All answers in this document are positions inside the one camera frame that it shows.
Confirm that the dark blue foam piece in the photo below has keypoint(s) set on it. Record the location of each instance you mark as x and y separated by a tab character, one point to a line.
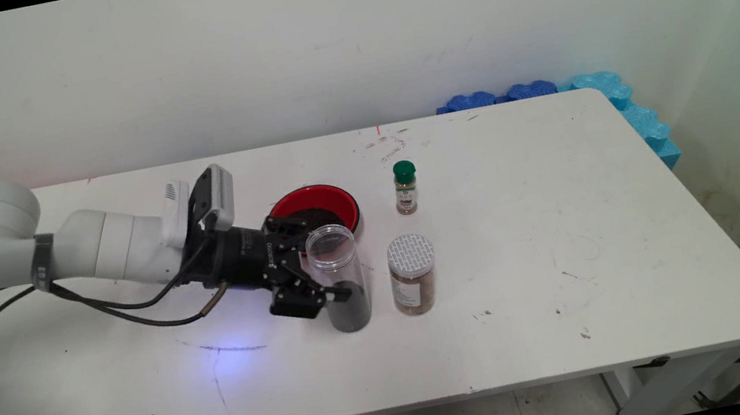
531	90
469	101

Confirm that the black seed pile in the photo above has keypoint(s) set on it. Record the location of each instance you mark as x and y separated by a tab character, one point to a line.
351	312
322	215

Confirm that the clear plastic jar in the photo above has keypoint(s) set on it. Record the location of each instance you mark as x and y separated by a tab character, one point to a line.
337	258

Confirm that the green-capped spice bottle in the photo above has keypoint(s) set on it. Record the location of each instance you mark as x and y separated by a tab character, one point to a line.
405	190

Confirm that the white table leg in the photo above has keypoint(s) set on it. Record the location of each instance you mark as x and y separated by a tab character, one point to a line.
671	390

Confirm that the light blue foam block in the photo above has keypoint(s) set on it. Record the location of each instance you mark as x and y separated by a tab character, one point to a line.
632	111

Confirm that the red bowl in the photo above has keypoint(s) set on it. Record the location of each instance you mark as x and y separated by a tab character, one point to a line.
323	196

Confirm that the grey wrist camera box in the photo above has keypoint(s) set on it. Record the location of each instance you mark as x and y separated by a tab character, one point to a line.
213	192

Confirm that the white-lidded spice jar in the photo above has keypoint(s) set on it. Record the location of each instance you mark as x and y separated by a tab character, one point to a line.
413	275

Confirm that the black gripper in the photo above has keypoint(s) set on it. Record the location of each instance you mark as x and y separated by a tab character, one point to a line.
235	256

